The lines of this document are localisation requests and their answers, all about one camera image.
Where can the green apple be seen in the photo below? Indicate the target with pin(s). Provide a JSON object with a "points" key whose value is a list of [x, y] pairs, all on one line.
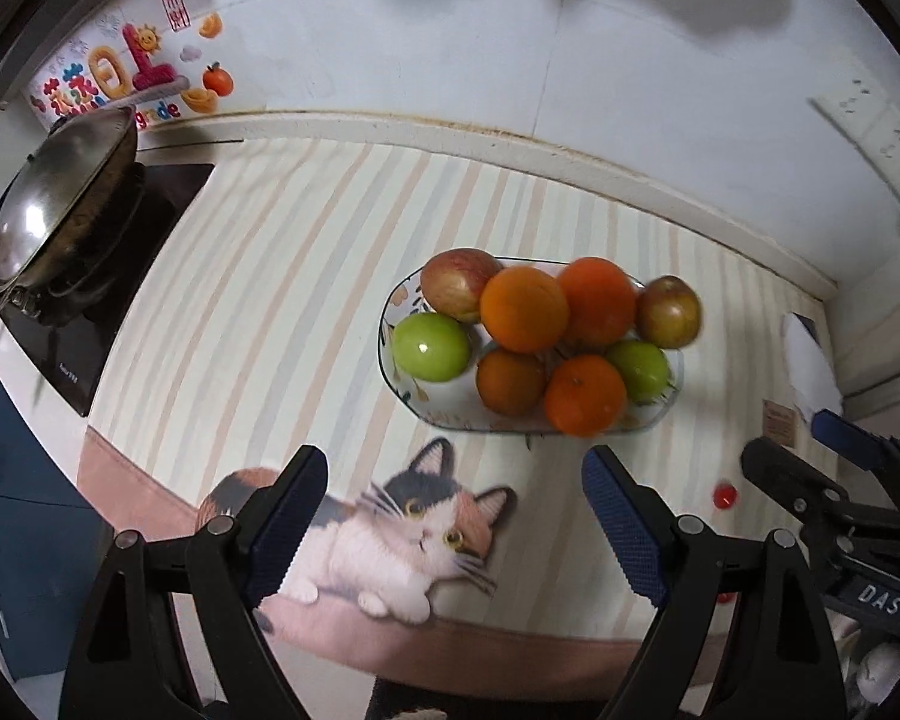
{"points": [[431, 347], [643, 367]]}

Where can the white wall socket left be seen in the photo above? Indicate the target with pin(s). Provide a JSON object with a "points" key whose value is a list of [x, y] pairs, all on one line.
{"points": [[852, 104]]}

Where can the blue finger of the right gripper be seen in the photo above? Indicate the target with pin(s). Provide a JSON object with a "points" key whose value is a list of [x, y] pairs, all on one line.
{"points": [[788, 480], [867, 451]]}

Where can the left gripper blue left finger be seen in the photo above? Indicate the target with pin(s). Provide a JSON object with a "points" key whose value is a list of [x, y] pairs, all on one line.
{"points": [[276, 518]]}

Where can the brownish red-green apple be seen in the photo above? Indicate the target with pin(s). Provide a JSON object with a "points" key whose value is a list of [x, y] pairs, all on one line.
{"points": [[668, 313]]}

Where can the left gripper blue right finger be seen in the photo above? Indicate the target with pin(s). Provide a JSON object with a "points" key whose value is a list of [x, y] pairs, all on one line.
{"points": [[645, 536]]}

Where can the black induction cooktop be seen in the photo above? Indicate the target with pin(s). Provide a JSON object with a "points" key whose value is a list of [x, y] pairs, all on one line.
{"points": [[70, 325]]}

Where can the large orange persimmon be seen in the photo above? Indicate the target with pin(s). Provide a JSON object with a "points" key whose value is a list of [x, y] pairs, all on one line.
{"points": [[601, 301]]}

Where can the white tissue paper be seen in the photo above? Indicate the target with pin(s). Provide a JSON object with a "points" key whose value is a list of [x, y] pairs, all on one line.
{"points": [[809, 372]]}

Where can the colourful wall sticker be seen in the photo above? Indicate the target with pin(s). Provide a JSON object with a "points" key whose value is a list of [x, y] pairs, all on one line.
{"points": [[164, 58]]}

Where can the dark orange tangerine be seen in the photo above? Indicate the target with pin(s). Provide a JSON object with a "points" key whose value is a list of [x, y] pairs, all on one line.
{"points": [[510, 384]]}

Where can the white wall socket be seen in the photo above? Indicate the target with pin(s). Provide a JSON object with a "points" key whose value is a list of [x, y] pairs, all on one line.
{"points": [[881, 144], [852, 104]]}

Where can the white wall socket middle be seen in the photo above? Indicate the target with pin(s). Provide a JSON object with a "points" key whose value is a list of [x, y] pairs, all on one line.
{"points": [[881, 144]]}

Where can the striped table cloth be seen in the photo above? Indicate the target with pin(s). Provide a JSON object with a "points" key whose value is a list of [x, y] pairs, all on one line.
{"points": [[255, 332]]}

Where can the small brown card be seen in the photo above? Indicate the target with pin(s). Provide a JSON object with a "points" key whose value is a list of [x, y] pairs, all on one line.
{"points": [[779, 423]]}

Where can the floral oval ceramic plate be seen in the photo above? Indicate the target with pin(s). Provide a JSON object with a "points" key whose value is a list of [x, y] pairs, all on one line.
{"points": [[455, 405]]}

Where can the blue cabinet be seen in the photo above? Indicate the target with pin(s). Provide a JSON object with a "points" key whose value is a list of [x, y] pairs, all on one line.
{"points": [[51, 544]]}

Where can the red apple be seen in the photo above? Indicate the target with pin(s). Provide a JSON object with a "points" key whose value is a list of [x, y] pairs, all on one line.
{"points": [[452, 282]]}

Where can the steel wok with lid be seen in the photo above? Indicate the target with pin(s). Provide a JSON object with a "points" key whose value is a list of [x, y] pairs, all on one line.
{"points": [[55, 202]]}

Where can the cat shaped placemat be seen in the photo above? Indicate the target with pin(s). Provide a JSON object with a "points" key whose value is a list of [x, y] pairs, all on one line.
{"points": [[387, 550]]}

